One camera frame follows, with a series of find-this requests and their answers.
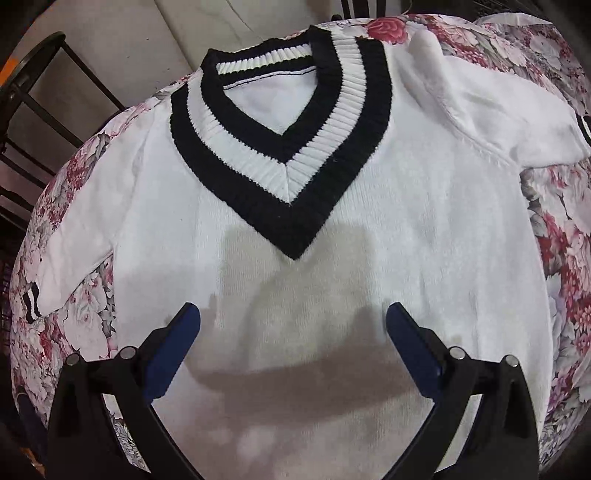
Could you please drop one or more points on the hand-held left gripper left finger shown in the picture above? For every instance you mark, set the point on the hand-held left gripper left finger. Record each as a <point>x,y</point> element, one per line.
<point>174,344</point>

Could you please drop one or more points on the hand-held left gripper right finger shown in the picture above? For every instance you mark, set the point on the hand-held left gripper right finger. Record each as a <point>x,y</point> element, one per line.
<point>418,348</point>

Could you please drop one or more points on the white sweater black v-neck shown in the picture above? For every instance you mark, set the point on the white sweater black v-neck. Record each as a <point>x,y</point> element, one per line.
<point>323,286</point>

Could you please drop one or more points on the floral bed sheet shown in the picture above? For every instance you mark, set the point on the floral bed sheet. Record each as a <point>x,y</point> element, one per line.
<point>87,325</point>

